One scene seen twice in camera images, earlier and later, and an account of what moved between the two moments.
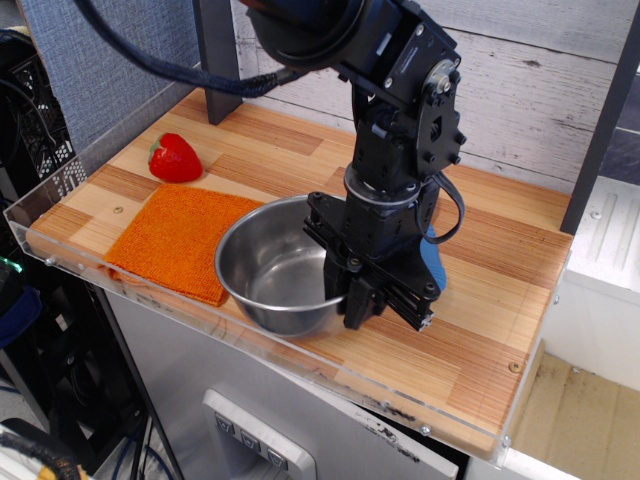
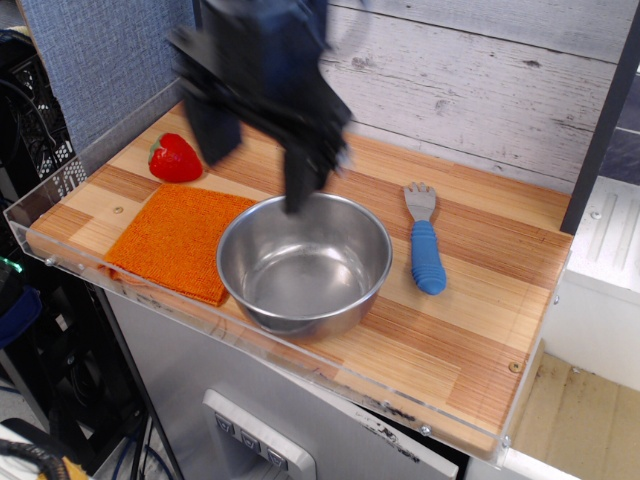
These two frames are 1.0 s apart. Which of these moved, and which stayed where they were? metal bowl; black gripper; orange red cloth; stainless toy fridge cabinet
Moved: black gripper
Stayed: orange red cloth; stainless toy fridge cabinet; metal bowl
